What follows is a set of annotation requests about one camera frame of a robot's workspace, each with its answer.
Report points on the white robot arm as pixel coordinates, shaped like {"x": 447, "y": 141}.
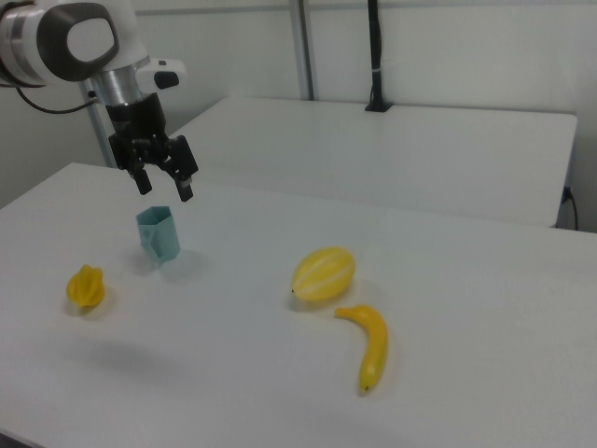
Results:
{"x": 56, "y": 42}

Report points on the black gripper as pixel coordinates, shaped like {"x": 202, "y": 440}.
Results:
{"x": 137, "y": 119}

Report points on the yellow toy starfruit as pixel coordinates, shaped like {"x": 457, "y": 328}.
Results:
{"x": 85, "y": 287}

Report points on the teal hexagonal mug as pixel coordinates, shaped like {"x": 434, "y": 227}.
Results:
{"x": 161, "y": 235}

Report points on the white table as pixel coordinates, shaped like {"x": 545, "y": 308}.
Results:
{"x": 373, "y": 158}

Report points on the aluminium frame post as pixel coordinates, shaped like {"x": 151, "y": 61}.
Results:
{"x": 303, "y": 46}
{"x": 100, "y": 135}

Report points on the yellow striped toy melon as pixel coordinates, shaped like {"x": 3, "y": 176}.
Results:
{"x": 323, "y": 274}

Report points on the black pole with clamp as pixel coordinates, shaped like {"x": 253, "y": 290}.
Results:
{"x": 375, "y": 51}

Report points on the yellow toy banana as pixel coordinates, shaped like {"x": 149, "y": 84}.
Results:
{"x": 375, "y": 345}

